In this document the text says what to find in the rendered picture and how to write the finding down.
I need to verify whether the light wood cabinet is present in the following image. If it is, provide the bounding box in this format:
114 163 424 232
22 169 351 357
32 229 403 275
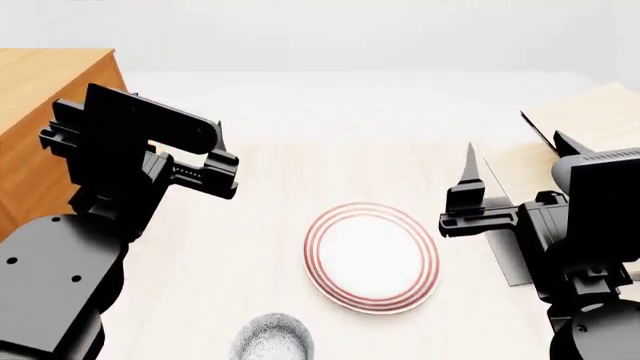
474 81 640 288

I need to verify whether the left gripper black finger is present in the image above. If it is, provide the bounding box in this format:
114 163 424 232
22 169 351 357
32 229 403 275
203 118 241 201
38 98 85 152

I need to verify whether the black right gripper camera box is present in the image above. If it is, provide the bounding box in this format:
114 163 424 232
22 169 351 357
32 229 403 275
551 147 640 264

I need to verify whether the grey speckled bowl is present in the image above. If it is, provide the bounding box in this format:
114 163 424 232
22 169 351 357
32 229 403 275
228 312 316 360

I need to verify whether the white plate with red rings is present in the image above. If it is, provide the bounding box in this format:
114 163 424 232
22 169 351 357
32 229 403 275
303 201 442 315

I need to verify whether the orange-brown wooden cabinet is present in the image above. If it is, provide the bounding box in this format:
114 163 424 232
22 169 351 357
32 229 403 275
0 47 129 242

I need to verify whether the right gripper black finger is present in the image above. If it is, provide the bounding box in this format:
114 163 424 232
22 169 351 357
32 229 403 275
552 129 597 159
446 141 487 216

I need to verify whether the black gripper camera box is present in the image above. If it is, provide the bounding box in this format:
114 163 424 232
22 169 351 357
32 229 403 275
551 147 640 264
84 82 224 156

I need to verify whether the black left gripper camera box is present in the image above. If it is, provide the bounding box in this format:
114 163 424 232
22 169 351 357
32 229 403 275
84 82 224 156

